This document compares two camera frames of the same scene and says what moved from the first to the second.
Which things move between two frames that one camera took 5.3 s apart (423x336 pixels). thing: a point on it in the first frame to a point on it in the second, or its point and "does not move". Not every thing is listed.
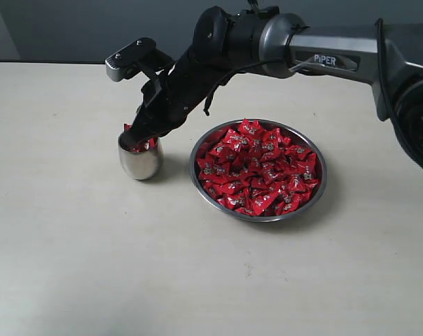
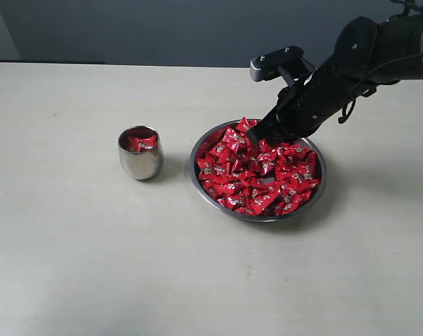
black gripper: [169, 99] to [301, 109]
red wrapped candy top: [253, 127] does not move
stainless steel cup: [142, 165] does not move
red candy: [207, 169] does not move
